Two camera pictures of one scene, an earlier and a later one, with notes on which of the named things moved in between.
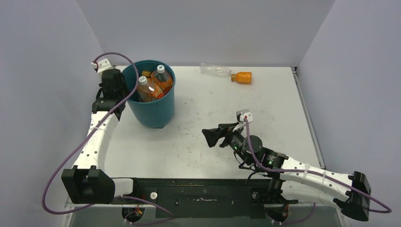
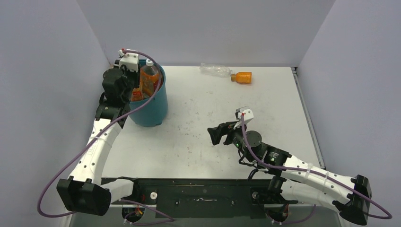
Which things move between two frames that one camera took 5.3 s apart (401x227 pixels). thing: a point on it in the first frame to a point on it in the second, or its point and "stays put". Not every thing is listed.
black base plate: x=204 y=197 stays put
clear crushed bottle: x=217 y=71 stays put
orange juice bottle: x=242 y=77 stays put
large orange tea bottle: x=161 y=78 to x=149 y=76
